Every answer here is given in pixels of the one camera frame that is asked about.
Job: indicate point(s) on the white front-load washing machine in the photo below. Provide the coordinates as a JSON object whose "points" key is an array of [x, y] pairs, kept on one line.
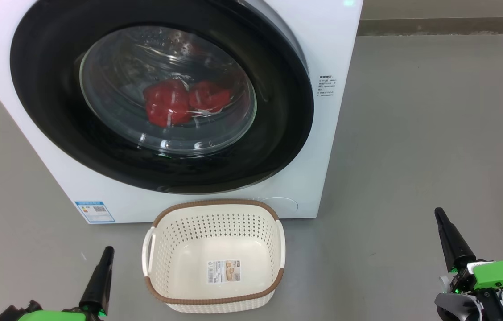
{"points": [[323, 156]]}

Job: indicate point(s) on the cream perforated laundry basket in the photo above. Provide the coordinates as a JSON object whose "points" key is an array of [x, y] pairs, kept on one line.
{"points": [[189, 232]]}

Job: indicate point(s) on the red garment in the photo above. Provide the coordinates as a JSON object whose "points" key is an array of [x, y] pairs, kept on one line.
{"points": [[166, 104], [209, 96]]}

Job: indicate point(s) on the blue energy label sticker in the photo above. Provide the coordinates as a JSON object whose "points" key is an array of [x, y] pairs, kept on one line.
{"points": [[94, 212]]}

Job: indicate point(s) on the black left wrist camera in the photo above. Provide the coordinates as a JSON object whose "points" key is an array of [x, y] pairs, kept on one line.
{"points": [[19, 312]]}

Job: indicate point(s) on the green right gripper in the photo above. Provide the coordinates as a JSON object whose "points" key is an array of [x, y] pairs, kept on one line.
{"points": [[501, 274]]}

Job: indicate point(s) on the printed instruction label sticker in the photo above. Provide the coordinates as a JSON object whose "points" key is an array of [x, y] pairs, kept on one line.
{"points": [[224, 272]]}

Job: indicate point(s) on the round white filter cover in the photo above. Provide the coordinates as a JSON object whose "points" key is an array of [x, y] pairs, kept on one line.
{"points": [[285, 205]]}

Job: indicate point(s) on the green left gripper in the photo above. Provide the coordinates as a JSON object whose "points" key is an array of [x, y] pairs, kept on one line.
{"points": [[55, 316]]}

